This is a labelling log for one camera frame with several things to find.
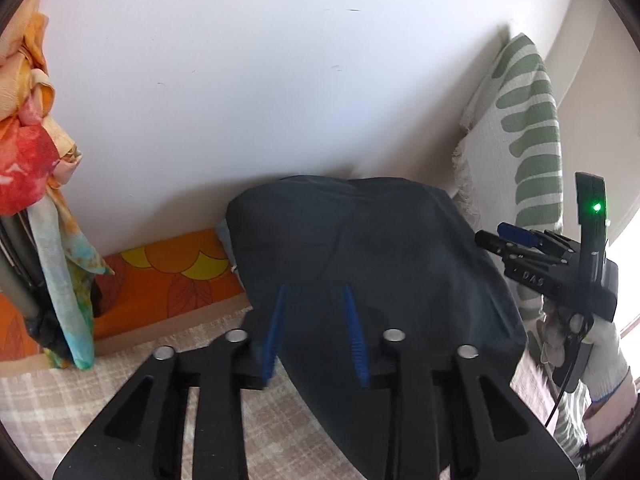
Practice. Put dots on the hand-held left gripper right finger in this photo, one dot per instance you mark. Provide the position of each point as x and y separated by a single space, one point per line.
357 340

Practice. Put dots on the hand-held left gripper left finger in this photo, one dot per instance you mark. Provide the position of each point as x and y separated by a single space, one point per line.
272 330

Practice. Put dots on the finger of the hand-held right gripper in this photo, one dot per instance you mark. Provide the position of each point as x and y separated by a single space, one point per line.
515 232
492 242

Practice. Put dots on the black pants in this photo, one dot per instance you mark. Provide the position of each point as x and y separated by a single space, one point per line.
375 240

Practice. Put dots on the person's right forearm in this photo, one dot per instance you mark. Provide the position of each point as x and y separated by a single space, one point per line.
615 420

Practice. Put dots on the person's right hand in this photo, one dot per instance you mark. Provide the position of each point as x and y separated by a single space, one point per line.
607 355

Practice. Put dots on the white green leaf-print cloth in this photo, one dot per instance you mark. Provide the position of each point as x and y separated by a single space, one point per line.
530 125

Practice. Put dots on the orange floral bedsheet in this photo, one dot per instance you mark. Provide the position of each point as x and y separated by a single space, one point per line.
150 290

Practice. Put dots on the teal tie-dye scarf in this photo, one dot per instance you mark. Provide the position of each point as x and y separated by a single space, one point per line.
60 285

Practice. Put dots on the beige plaid blanket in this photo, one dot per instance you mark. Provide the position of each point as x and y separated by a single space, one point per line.
50 410

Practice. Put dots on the orange red crinkled scarf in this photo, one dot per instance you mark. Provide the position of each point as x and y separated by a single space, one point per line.
25 170

